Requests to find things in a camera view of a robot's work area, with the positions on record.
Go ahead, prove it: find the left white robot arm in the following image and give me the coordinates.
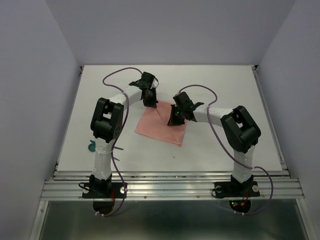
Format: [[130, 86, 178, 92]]
[[90, 72, 158, 197]]

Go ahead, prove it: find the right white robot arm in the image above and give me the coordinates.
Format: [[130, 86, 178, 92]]
[[167, 91, 261, 195]]

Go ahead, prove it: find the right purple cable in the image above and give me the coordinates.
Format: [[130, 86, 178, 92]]
[[174, 85, 274, 216]]

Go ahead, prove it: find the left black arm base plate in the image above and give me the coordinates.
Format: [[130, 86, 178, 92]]
[[78, 182, 127, 199]]

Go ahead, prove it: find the teal plastic spoon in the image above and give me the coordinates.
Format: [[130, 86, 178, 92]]
[[87, 143, 123, 161]]

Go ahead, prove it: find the pink satin napkin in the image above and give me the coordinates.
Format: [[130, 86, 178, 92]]
[[135, 100, 187, 147]]

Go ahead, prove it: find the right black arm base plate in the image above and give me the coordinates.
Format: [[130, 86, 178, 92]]
[[211, 181, 260, 199]]

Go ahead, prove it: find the teal plastic utensil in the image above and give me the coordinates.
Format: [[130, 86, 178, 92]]
[[89, 139, 124, 151]]

